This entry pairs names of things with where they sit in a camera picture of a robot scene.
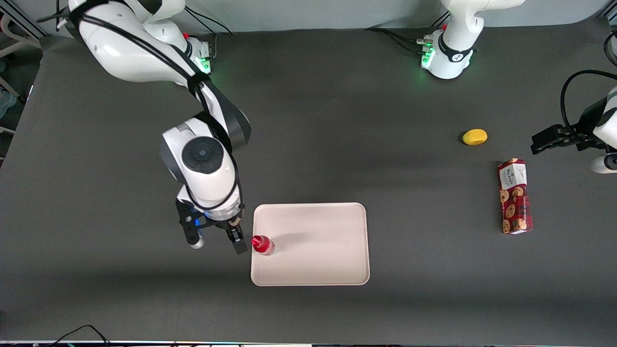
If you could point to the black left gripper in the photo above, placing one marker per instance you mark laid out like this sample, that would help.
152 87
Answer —
580 131

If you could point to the red coke bottle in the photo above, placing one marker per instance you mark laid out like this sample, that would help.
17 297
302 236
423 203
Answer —
262 245

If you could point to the red cookie box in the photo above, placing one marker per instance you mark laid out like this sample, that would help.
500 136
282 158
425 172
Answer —
516 202

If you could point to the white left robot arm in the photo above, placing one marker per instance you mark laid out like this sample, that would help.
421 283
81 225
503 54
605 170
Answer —
453 53

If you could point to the yellow lemon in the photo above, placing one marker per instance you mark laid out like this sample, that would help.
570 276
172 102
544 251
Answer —
475 137

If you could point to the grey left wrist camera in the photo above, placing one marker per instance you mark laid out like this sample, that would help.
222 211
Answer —
602 165

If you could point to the aluminium frame rail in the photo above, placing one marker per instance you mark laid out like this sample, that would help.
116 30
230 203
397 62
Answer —
24 19

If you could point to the beige rectangular plastic tray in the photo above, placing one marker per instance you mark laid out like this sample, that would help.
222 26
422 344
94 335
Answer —
318 250

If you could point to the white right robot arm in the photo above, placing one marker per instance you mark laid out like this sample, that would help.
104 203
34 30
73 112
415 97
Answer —
120 48

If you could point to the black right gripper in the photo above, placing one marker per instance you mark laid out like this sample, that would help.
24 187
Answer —
233 233

